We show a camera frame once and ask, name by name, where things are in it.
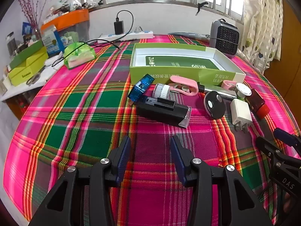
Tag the black rectangular device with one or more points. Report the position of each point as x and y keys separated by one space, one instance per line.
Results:
x=162 y=113

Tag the white charger plug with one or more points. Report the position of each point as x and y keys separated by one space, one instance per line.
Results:
x=241 y=111

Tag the green plastic tissue pack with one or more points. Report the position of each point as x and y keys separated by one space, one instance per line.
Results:
x=77 y=54

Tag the green container with white lid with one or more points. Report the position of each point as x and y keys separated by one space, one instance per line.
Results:
x=243 y=90

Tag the clear bin with orange lid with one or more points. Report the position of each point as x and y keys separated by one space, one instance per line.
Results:
x=70 y=18

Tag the black hook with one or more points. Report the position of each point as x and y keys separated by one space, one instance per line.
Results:
x=202 y=4

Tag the pink clip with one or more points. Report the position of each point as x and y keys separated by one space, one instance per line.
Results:
x=185 y=81

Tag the cream patterned curtain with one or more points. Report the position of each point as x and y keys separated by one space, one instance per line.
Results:
x=261 y=16

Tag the dark green cardboard box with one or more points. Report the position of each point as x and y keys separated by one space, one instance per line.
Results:
x=23 y=56

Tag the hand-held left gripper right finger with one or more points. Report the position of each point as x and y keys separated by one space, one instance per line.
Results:
x=176 y=155

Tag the white power strip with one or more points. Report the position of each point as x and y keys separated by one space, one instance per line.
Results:
x=131 y=35

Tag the black round key fob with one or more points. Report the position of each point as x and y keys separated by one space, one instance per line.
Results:
x=215 y=108

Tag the brown wooden cabinet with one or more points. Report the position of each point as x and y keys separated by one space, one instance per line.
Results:
x=291 y=51

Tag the glass jar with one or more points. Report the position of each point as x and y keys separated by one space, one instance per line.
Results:
x=11 y=44

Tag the blue translucent plastic case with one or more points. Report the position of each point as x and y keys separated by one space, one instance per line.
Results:
x=141 y=87

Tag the yellow-green cardboard box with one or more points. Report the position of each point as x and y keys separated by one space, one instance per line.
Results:
x=25 y=73

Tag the purple flower branches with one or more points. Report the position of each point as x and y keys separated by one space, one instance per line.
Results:
x=29 y=14

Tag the brown bottle with red cap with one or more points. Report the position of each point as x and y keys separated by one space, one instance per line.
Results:
x=257 y=100

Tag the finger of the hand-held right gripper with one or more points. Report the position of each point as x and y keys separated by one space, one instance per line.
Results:
x=268 y=146
x=284 y=135

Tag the metal window grille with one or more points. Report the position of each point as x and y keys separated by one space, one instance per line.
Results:
x=164 y=1

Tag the grey fan heater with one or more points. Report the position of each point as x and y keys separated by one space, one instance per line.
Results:
x=223 y=40

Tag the blue and white box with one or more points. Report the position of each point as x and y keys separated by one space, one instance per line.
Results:
x=55 y=41

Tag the small white cylinder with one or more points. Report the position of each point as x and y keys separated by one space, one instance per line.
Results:
x=161 y=90

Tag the white side table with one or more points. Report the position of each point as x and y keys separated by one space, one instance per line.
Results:
x=21 y=91

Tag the pile of windowsill clutter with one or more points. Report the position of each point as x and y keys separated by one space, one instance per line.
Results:
x=65 y=4

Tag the scissors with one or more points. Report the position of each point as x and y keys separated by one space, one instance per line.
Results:
x=35 y=77

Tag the pink green plaid cloth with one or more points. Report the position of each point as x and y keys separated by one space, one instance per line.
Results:
x=94 y=122

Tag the small blue packet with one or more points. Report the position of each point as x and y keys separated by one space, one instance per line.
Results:
x=27 y=28

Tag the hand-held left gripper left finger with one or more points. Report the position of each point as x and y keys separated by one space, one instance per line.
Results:
x=125 y=155

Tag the black power adapter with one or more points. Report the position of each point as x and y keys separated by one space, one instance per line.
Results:
x=118 y=27

